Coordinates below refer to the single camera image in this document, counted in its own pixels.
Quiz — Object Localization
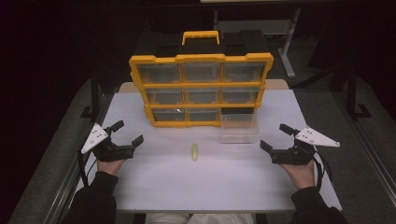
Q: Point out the black metal frame post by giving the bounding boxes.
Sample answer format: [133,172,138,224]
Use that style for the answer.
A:
[80,66,105,119]
[346,65,374,121]

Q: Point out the hand-held gripper black cable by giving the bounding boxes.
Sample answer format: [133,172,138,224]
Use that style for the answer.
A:
[312,151,333,191]
[77,148,98,189]

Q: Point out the right hand-held gripper black cable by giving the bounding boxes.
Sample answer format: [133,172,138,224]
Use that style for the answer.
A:
[312,151,333,191]

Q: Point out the person's legs light trousers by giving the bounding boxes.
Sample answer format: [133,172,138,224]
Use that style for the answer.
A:
[144,213,255,224]

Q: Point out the left hand-held gripper black cable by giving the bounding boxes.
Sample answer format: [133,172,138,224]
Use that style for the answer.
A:
[77,148,98,189]

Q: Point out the person's right hand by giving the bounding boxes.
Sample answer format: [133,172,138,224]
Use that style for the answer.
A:
[279,160,317,190]

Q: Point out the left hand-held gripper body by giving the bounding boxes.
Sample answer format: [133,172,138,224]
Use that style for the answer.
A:
[81,122,136,163]

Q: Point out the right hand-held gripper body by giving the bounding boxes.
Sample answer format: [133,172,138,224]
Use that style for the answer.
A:
[270,125,341,166]

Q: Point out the person's left hand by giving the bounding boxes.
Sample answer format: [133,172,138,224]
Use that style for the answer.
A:
[96,159,126,177]

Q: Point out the yellow black parts organizer cabinet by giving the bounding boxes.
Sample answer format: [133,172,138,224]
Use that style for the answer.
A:
[128,29,276,129]

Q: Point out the white metal table stand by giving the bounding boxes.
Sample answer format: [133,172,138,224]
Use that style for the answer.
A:
[213,7,303,79]

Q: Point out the clear plastic drawer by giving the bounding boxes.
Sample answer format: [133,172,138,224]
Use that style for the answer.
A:
[219,113,261,145]

